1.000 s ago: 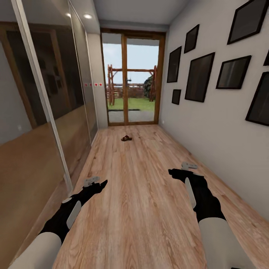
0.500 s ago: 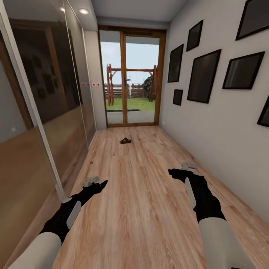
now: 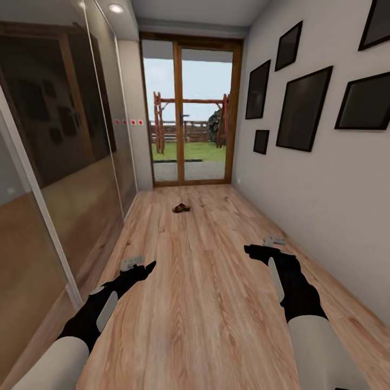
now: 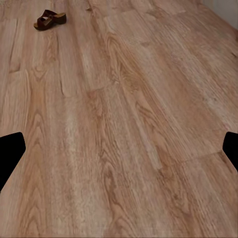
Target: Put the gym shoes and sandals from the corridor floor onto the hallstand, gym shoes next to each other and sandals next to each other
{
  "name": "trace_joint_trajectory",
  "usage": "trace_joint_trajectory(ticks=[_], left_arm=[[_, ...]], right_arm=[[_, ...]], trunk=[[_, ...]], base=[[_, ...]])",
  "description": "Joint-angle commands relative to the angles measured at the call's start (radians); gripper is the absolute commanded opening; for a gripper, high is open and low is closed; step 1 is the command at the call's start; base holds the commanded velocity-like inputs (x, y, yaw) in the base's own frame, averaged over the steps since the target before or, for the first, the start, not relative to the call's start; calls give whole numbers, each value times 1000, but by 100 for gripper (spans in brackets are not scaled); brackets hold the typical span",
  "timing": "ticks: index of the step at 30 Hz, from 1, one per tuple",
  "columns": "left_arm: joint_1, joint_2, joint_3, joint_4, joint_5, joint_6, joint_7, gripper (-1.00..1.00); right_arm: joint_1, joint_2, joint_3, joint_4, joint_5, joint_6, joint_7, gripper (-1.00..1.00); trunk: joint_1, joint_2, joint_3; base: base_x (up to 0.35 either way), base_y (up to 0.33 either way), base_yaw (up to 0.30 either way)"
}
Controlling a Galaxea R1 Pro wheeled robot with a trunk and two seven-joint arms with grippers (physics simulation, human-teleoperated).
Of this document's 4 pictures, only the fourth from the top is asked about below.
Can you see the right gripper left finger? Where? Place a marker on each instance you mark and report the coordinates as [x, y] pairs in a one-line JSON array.
[[12, 147]]

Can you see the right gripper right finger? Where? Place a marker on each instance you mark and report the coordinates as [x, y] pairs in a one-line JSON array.
[[230, 147]]

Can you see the sandal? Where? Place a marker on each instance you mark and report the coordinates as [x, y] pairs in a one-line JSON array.
[[48, 18]]

